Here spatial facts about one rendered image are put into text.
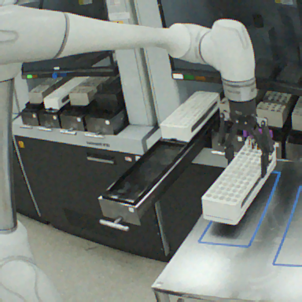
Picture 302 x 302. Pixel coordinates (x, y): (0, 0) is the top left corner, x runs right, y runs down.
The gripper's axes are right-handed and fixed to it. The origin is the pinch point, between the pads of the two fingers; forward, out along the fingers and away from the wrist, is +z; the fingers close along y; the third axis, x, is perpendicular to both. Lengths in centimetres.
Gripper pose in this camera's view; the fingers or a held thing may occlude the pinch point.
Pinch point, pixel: (248, 165)
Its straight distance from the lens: 126.1
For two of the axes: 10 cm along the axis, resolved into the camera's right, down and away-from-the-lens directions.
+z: 1.7, 8.6, 4.8
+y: 8.2, 1.5, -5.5
